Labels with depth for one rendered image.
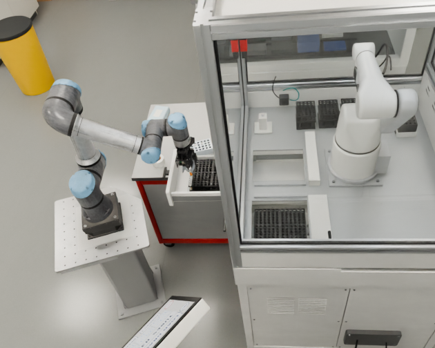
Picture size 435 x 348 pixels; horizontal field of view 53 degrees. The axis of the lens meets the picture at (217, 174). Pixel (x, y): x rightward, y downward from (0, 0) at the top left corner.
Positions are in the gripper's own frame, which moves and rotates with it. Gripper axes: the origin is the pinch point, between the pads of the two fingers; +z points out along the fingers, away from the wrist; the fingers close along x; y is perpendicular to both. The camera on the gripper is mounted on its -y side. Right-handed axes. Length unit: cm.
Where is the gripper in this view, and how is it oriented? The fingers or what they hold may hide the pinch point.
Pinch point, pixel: (190, 168)
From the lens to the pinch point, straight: 211.4
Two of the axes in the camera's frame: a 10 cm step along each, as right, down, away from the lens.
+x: 9.9, 0.3, -1.6
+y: -1.2, 7.6, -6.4
